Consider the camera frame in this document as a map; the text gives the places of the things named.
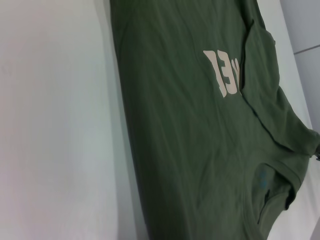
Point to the dark green T-shirt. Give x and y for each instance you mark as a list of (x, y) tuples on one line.
[(187, 125)]

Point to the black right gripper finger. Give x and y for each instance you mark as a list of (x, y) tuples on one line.
[(318, 152)]

